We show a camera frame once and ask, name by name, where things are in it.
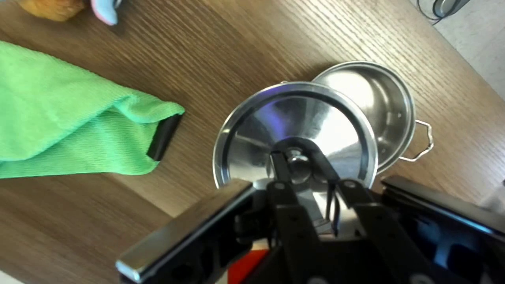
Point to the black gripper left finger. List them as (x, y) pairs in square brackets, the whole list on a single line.
[(293, 229)]

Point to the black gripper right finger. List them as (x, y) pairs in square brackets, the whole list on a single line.
[(367, 246)]

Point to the silver pot lid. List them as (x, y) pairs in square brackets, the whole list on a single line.
[(293, 111)]

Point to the stainless steel pot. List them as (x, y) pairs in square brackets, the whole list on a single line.
[(385, 101)]

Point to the blue plush toy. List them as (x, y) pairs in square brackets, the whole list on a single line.
[(64, 10)]

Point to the green cloth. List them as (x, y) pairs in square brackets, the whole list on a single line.
[(56, 119)]

